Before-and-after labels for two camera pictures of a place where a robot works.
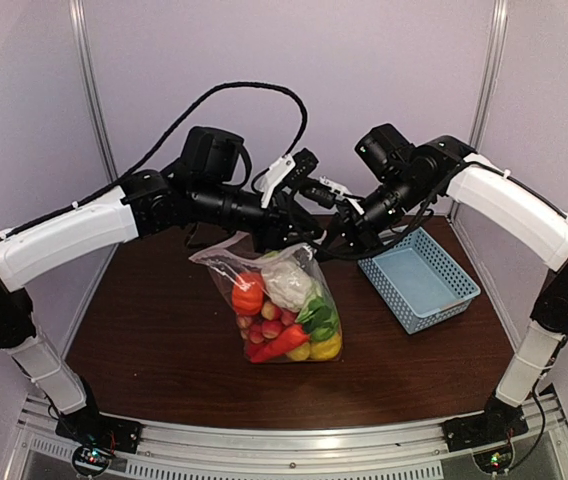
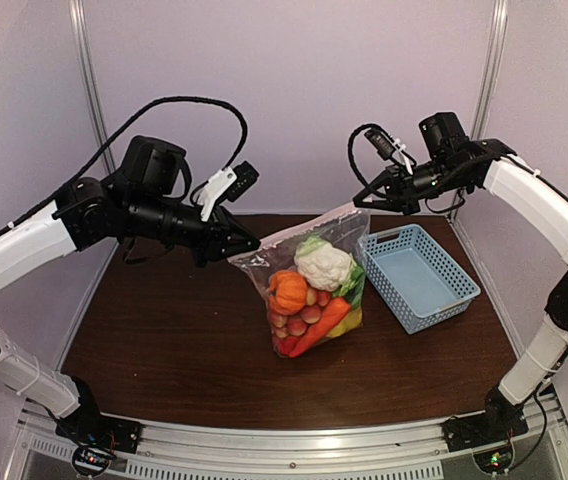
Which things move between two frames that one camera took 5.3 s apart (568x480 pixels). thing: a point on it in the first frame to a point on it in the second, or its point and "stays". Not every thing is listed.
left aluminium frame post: (92, 83) stays
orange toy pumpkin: (248, 293) to (288, 291)
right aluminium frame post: (488, 84) stays
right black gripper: (361, 237) to (401, 187)
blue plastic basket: (420, 281) stays
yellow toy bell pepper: (327, 349) to (353, 320)
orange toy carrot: (290, 339) to (334, 311)
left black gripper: (278, 221) to (214, 242)
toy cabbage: (292, 287) to (326, 268)
